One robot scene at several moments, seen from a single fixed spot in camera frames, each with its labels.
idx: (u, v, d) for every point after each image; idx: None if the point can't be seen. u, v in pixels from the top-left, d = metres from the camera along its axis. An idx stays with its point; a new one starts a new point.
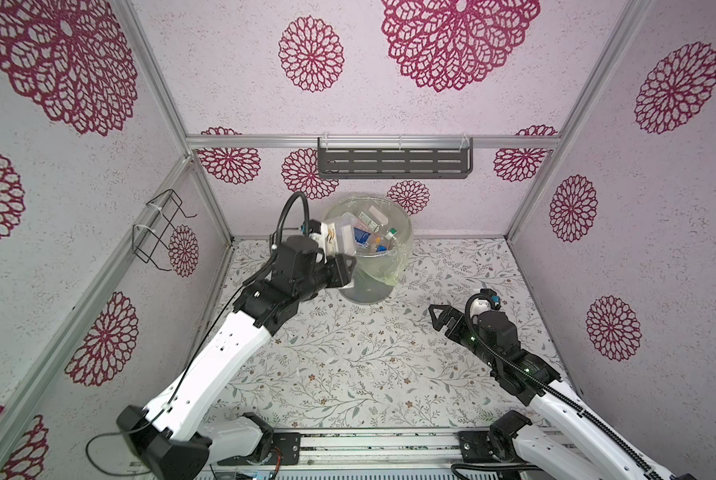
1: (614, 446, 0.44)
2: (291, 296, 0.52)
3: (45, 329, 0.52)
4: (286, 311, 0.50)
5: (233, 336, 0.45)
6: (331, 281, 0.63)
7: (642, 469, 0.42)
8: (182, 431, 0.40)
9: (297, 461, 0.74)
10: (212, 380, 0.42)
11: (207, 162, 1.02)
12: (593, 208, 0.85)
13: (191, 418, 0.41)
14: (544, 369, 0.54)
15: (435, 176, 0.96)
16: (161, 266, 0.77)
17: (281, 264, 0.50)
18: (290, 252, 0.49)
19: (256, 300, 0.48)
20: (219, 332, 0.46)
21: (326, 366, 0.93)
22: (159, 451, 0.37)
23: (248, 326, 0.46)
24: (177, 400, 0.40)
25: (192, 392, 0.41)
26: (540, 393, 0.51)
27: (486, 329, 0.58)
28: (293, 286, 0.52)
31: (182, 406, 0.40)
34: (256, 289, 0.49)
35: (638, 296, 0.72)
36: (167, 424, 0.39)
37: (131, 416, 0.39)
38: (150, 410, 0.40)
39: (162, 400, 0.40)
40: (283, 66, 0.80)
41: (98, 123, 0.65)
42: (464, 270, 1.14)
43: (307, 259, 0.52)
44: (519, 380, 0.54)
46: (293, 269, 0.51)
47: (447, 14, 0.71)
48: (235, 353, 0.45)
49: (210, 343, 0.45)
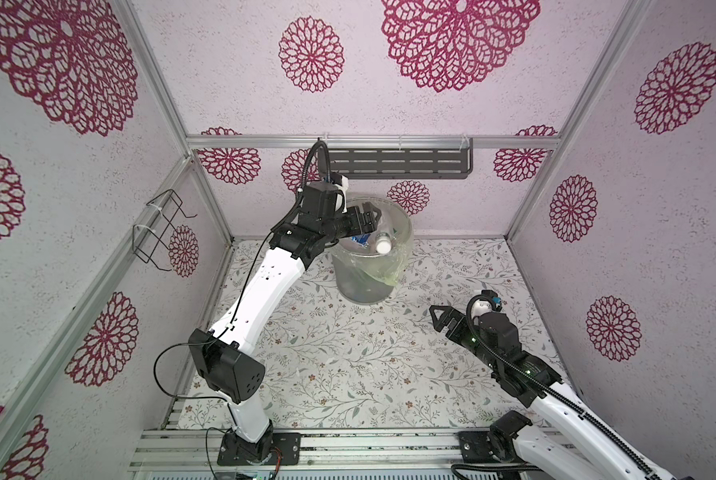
1: (615, 448, 0.45)
2: (318, 232, 0.57)
3: (45, 329, 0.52)
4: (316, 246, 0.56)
5: (275, 268, 0.51)
6: (351, 230, 0.68)
7: (643, 472, 0.42)
8: (246, 345, 0.47)
9: (297, 461, 0.74)
10: (263, 302, 0.49)
11: (207, 162, 1.02)
12: (592, 208, 0.85)
13: (251, 336, 0.48)
14: (544, 371, 0.54)
15: (435, 176, 0.96)
16: (161, 265, 0.77)
17: (306, 206, 0.56)
18: (314, 193, 0.54)
19: (288, 239, 0.53)
20: (262, 266, 0.51)
21: (326, 366, 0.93)
22: (230, 358, 0.44)
23: (286, 259, 0.51)
24: (236, 321, 0.47)
25: (248, 313, 0.47)
26: (541, 395, 0.51)
27: (488, 331, 0.57)
28: (320, 223, 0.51)
31: (243, 325, 0.46)
34: (287, 229, 0.55)
35: (638, 296, 0.72)
36: (234, 339, 0.45)
37: (200, 334, 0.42)
38: (215, 330, 0.46)
39: (222, 323, 0.47)
40: (283, 66, 0.80)
41: (98, 123, 0.65)
42: (464, 270, 1.14)
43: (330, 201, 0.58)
44: (519, 381, 0.54)
46: (319, 208, 0.57)
47: (447, 14, 0.71)
48: (279, 280, 0.51)
49: (256, 276, 0.51)
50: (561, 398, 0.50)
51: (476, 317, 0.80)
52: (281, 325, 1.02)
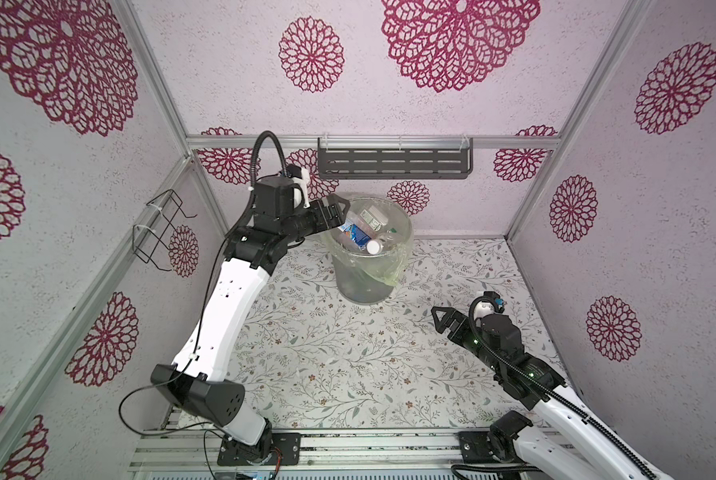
1: (618, 453, 0.44)
2: (280, 233, 0.52)
3: (45, 329, 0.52)
4: (278, 249, 0.51)
5: (234, 282, 0.46)
6: (317, 226, 0.63)
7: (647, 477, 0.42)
8: (215, 373, 0.43)
9: (297, 461, 0.74)
10: (226, 324, 0.44)
11: (207, 162, 1.02)
12: (593, 208, 0.85)
13: (219, 362, 0.44)
14: (548, 374, 0.53)
15: (435, 176, 0.96)
16: (161, 265, 0.77)
17: (260, 207, 0.51)
18: (268, 192, 0.49)
19: (245, 246, 0.48)
20: (220, 282, 0.47)
21: (326, 366, 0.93)
22: (203, 391, 0.40)
23: (245, 270, 0.47)
24: (200, 350, 0.43)
25: (213, 339, 0.43)
26: (545, 398, 0.51)
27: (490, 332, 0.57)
28: (278, 224, 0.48)
31: (208, 353, 0.42)
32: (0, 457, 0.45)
34: (243, 235, 0.49)
35: (638, 296, 0.72)
36: (200, 370, 0.41)
37: (162, 371, 0.42)
38: (179, 363, 0.42)
39: (185, 355, 0.43)
40: (283, 66, 0.80)
41: (98, 123, 0.65)
42: (464, 270, 1.14)
43: (286, 198, 0.52)
44: (523, 384, 0.53)
46: (275, 208, 0.51)
47: (447, 14, 0.71)
48: (240, 295, 0.46)
49: (214, 296, 0.46)
50: (565, 402, 0.50)
51: (478, 318, 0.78)
52: (281, 325, 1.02)
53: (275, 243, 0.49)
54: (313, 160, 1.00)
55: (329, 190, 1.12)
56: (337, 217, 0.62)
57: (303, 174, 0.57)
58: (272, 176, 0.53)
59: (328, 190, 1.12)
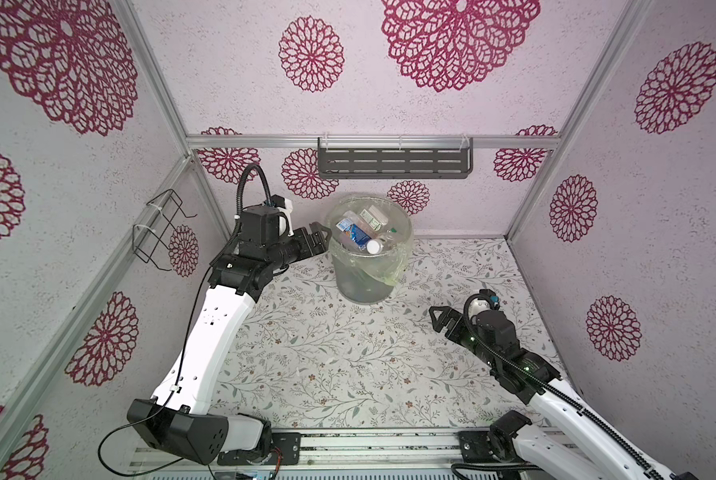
1: (615, 445, 0.44)
2: (264, 259, 0.53)
3: (45, 329, 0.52)
4: (263, 274, 0.51)
5: (219, 309, 0.45)
6: (301, 253, 0.64)
7: (642, 467, 0.42)
8: (197, 406, 0.41)
9: (297, 461, 0.74)
10: (211, 353, 0.43)
11: (207, 162, 1.02)
12: (593, 208, 0.85)
13: (202, 394, 0.42)
14: (544, 367, 0.54)
15: (435, 176, 0.96)
16: (161, 265, 0.77)
17: (248, 234, 0.51)
18: (254, 219, 0.50)
19: (231, 272, 0.48)
20: (204, 309, 0.46)
21: (326, 366, 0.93)
22: (182, 426, 0.38)
23: (231, 297, 0.46)
24: (181, 381, 0.41)
25: (197, 369, 0.42)
26: (540, 391, 0.51)
27: (485, 328, 0.58)
28: (264, 250, 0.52)
31: (191, 383, 0.41)
32: (0, 456, 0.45)
34: (229, 262, 0.49)
35: (638, 296, 0.72)
36: (182, 402, 0.39)
37: (140, 405, 0.39)
38: (160, 396, 0.40)
39: (167, 386, 0.41)
40: (283, 66, 0.80)
41: (98, 123, 0.65)
42: (464, 270, 1.14)
43: (272, 226, 0.54)
44: (518, 378, 0.54)
46: (262, 234, 0.53)
47: (447, 14, 0.71)
48: (225, 323, 0.45)
49: (198, 326, 0.45)
50: (558, 394, 0.50)
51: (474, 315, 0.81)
52: (281, 325, 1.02)
53: (260, 267, 0.51)
54: (313, 160, 1.00)
55: (329, 190, 1.12)
56: (319, 244, 0.64)
57: (286, 204, 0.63)
58: (258, 205, 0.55)
59: (328, 190, 1.12)
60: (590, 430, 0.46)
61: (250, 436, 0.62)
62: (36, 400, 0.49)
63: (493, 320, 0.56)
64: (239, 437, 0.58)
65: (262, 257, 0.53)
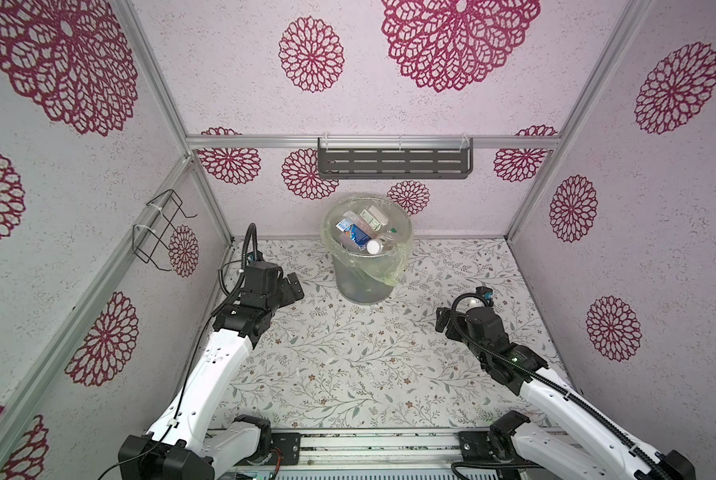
1: (599, 426, 0.45)
2: (262, 308, 0.59)
3: (45, 329, 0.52)
4: (260, 322, 0.55)
5: (221, 350, 0.49)
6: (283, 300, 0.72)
7: (626, 445, 0.43)
8: (193, 441, 0.41)
9: (297, 461, 0.74)
10: (210, 390, 0.45)
11: (207, 162, 1.02)
12: (593, 208, 0.85)
13: (197, 429, 0.42)
14: (532, 358, 0.56)
15: (435, 176, 0.96)
16: (161, 266, 0.77)
17: (249, 285, 0.58)
18: (256, 273, 0.57)
19: (234, 319, 0.53)
20: (208, 350, 0.49)
21: (326, 366, 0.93)
22: (177, 462, 0.38)
23: (233, 339, 0.51)
24: (180, 417, 0.42)
25: (195, 404, 0.43)
26: (528, 379, 0.53)
27: (474, 323, 0.61)
28: (263, 299, 0.58)
31: (189, 417, 0.42)
32: None
34: (233, 310, 0.55)
35: (638, 296, 0.72)
36: (178, 436, 0.40)
37: (135, 441, 0.39)
38: (156, 431, 0.40)
39: (164, 421, 0.41)
40: (283, 66, 0.80)
41: (98, 123, 0.65)
42: (464, 270, 1.14)
43: (269, 278, 0.60)
44: (507, 369, 0.56)
46: (261, 286, 0.58)
47: (447, 14, 0.71)
48: (226, 361, 0.48)
49: (200, 366, 0.47)
50: (543, 381, 0.52)
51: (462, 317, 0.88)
52: (281, 326, 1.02)
53: (260, 315, 0.56)
54: (313, 160, 1.00)
55: (329, 190, 1.12)
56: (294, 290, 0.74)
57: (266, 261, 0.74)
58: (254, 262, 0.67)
59: (328, 190, 1.12)
60: (572, 413, 0.48)
61: (246, 443, 0.61)
62: (37, 400, 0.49)
63: (483, 317, 0.59)
64: (234, 449, 0.56)
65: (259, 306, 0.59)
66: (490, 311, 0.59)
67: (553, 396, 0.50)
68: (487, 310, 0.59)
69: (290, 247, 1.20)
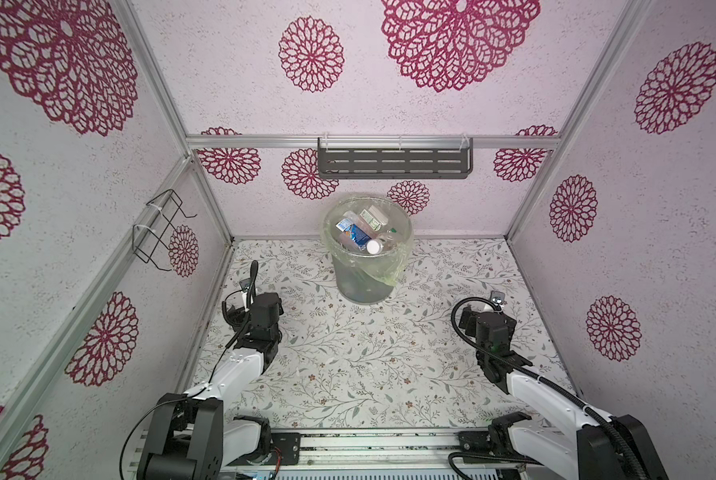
1: (561, 398, 0.51)
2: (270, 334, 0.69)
3: (45, 329, 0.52)
4: (272, 350, 0.67)
5: (245, 354, 0.61)
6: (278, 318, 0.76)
7: (579, 407, 0.48)
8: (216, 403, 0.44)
9: (297, 461, 0.74)
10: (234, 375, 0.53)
11: (207, 162, 1.02)
12: (593, 208, 0.85)
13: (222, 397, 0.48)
14: (519, 358, 0.65)
15: (435, 176, 0.96)
16: (161, 266, 0.77)
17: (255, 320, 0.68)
18: (261, 310, 0.67)
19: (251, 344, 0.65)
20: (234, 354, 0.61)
21: (326, 366, 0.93)
22: (206, 415, 0.43)
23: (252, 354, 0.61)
24: (211, 385, 0.49)
25: (222, 379, 0.51)
26: (510, 371, 0.61)
27: (481, 325, 0.68)
28: (270, 332, 0.69)
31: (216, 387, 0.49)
32: None
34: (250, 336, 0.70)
35: (638, 296, 0.72)
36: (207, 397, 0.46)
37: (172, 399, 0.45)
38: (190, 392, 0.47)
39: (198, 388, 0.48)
40: (283, 66, 0.80)
41: (98, 123, 0.65)
42: (464, 270, 1.14)
43: (272, 312, 0.70)
44: (497, 370, 0.64)
46: (267, 321, 0.68)
47: (447, 14, 0.71)
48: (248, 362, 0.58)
49: (225, 362, 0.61)
50: (522, 369, 0.61)
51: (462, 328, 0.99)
52: (281, 326, 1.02)
53: (266, 345, 0.65)
54: (313, 160, 1.00)
55: (329, 190, 1.12)
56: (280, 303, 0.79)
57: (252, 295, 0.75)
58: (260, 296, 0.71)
59: (328, 190, 1.12)
60: (532, 392, 0.56)
61: (248, 438, 0.62)
62: (38, 400, 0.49)
63: (489, 321, 0.66)
64: (237, 442, 0.57)
65: (265, 334, 0.69)
66: (498, 317, 0.66)
67: (521, 380, 0.58)
68: (497, 315, 0.67)
69: (290, 247, 1.20)
